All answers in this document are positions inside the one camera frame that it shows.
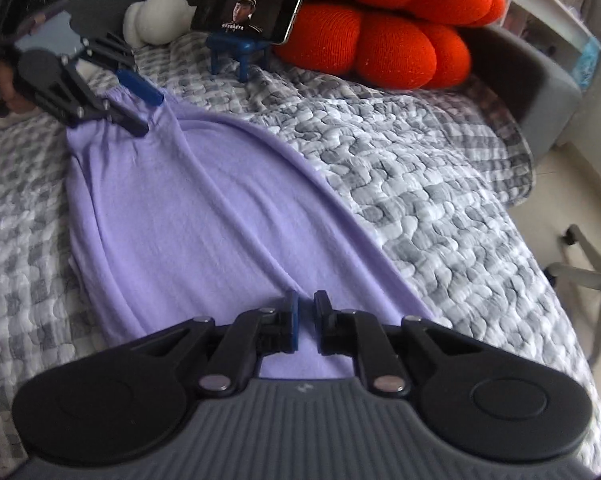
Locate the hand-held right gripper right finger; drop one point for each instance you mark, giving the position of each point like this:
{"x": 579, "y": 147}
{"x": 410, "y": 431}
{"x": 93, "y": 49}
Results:
{"x": 323, "y": 320}

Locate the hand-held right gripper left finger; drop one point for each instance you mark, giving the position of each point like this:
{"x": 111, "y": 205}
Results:
{"x": 293, "y": 325}

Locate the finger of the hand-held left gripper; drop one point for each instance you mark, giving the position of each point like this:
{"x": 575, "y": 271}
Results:
{"x": 125, "y": 121}
{"x": 138, "y": 87}

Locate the purple pants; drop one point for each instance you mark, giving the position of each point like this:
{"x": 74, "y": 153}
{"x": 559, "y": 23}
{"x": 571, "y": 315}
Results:
{"x": 205, "y": 210}

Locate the white plush toy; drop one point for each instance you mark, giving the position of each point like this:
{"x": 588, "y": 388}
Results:
{"x": 165, "y": 15}

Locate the blue phone stand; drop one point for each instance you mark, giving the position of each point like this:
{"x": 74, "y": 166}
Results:
{"x": 235, "y": 42}

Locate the smartphone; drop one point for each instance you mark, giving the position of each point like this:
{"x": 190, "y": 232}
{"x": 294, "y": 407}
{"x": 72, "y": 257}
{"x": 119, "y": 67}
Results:
{"x": 245, "y": 10}

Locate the orange knitted cushion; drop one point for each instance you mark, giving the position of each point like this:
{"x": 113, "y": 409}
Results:
{"x": 380, "y": 45}

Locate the grey office chair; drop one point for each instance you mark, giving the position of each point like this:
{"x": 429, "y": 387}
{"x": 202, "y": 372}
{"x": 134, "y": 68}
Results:
{"x": 580, "y": 270}

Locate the grey sofa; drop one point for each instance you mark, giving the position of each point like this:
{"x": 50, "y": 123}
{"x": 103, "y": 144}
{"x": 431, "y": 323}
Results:
{"x": 530, "y": 75}

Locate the blue patterned bag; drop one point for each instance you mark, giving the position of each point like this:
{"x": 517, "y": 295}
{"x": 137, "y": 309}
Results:
{"x": 588, "y": 62}

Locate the white shelf unit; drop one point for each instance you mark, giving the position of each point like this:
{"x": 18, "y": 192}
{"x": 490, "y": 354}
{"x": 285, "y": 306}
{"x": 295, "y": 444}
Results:
{"x": 545, "y": 15}

